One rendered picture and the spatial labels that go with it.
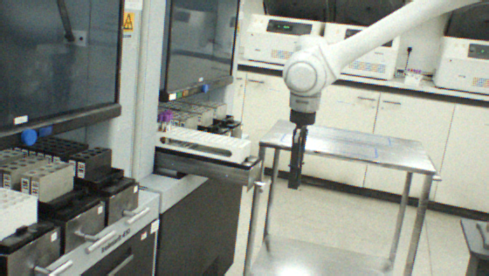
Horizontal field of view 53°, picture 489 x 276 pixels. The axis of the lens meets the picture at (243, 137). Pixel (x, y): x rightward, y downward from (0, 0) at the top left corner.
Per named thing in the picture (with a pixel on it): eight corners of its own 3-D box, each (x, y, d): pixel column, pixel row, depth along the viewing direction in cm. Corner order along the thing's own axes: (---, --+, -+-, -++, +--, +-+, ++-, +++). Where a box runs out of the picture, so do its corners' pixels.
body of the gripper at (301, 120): (293, 106, 145) (290, 135, 147) (287, 110, 137) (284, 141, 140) (318, 109, 143) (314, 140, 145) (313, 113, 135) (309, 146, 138)
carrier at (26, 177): (58, 185, 110) (58, 160, 109) (65, 187, 110) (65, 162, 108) (20, 202, 100) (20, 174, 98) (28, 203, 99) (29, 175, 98)
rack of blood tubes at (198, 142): (150, 149, 152) (151, 130, 151) (164, 142, 162) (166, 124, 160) (239, 168, 144) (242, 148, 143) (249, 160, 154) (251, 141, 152)
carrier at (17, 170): (41, 181, 112) (41, 156, 110) (48, 183, 111) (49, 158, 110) (2, 196, 101) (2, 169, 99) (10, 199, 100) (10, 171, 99)
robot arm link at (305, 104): (286, 89, 136) (284, 110, 137) (319, 94, 133) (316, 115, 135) (293, 86, 144) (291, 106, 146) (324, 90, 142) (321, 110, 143)
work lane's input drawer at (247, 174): (51, 150, 162) (52, 124, 160) (78, 141, 175) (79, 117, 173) (260, 196, 142) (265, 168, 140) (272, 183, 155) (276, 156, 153)
